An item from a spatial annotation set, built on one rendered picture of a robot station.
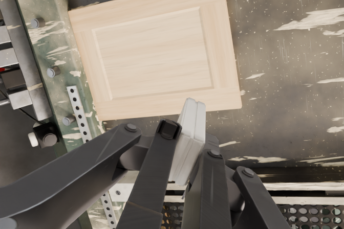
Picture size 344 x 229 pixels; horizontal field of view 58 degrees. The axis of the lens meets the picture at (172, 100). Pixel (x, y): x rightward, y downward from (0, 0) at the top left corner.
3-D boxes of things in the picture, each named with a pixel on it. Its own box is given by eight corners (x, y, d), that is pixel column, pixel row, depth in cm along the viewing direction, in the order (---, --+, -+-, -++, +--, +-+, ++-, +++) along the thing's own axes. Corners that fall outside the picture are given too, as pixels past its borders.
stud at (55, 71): (51, 66, 85) (44, 69, 82) (59, 65, 84) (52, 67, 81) (55, 75, 85) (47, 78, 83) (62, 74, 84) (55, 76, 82)
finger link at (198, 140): (192, 137, 16) (206, 142, 16) (196, 99, 23) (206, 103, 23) (172, 183, 17) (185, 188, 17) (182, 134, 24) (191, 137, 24)
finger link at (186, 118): (172, 183, 17) (159, 178, 17) (182, 134, 24) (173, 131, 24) (192, 137, 16) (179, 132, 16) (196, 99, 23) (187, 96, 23)
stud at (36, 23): (37, 18, 81) (28, 19, 78) (44, 16, 80) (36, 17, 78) (39, 27, 82) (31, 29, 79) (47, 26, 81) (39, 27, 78)
